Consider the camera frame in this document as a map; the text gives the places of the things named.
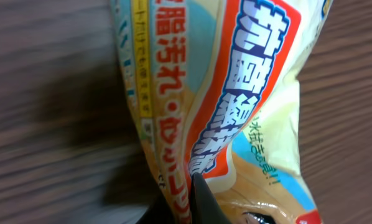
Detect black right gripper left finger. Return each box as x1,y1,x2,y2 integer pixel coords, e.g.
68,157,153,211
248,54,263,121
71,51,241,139
136,195,175,224

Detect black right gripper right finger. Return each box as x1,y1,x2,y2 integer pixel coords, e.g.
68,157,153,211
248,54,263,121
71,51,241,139
190,173,231,224

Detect colourful wet wipes pack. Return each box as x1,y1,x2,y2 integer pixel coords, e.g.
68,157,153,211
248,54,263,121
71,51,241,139
111,0,332,224

